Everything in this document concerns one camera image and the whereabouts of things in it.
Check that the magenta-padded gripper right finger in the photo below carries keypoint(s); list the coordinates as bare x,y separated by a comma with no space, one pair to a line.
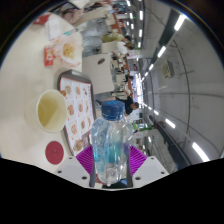
150,171

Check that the far beige chairs group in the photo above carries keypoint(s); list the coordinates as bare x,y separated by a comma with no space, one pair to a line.
108,47

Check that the white paper card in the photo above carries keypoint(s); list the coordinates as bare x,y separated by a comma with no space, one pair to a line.
54,28

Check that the beige chair with round hole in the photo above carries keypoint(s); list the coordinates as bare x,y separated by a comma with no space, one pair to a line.
98,75

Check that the red wallet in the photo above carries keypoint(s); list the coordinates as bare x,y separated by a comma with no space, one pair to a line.
41,19

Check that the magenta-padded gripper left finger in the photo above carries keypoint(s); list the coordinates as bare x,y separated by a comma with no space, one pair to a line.
70,171

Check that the dark brown food tray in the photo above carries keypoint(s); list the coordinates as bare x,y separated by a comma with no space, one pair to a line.
60,83

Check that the ceiling air conditioner unit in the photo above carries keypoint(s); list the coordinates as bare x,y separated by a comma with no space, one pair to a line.
167,69

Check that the small red sauce packet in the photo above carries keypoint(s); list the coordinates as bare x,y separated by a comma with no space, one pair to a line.
49,56

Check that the cream paper cup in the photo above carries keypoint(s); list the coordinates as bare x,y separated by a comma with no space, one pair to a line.
50,111

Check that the person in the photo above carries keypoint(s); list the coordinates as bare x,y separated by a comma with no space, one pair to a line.
129,105
111,37

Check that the clear blue-capped water bottle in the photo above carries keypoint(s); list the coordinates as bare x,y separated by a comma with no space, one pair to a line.
111,146

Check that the ceiling lights group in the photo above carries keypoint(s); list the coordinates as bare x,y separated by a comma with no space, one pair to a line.
179,22

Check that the flat round red coaster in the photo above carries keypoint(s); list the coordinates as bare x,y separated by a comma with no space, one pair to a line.
54,152

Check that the clear plastic food bag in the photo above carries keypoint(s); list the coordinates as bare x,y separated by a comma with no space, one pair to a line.
68,51

